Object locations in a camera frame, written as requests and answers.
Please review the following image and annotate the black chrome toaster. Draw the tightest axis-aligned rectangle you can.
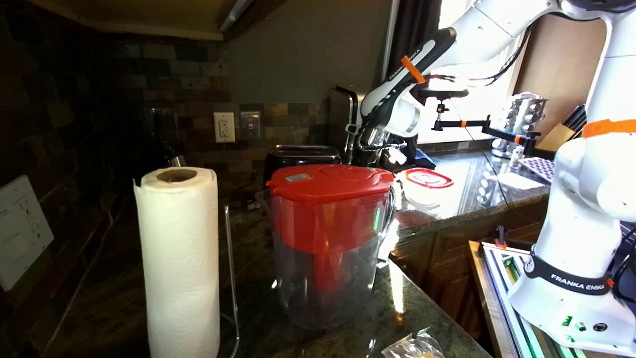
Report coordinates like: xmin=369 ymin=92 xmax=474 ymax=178
xmin=263 ymin=144 xmax=341 ymax=180

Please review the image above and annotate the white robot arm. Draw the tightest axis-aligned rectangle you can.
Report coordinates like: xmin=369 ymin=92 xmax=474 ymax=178
xmin=361 ymin=0 xmax=636 ymax=358

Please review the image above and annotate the red water filter pitcher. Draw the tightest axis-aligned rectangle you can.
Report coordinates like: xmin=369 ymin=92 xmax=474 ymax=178
xmin=267 ymin=162 xmax=394 ymax=329

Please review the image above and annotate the red lid white container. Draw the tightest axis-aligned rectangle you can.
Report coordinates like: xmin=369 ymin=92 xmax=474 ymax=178
xmin=396 ymin=166 xmax=454 ymax=216

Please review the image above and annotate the white paper towel roll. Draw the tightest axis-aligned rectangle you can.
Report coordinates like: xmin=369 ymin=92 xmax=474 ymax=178
xmin=134 ymin=166 xmax=222 ymax=358

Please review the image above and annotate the white wall outlet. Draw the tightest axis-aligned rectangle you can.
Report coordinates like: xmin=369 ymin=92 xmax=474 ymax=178
xmin=214 ymin=110 xmax=235 ymax=142

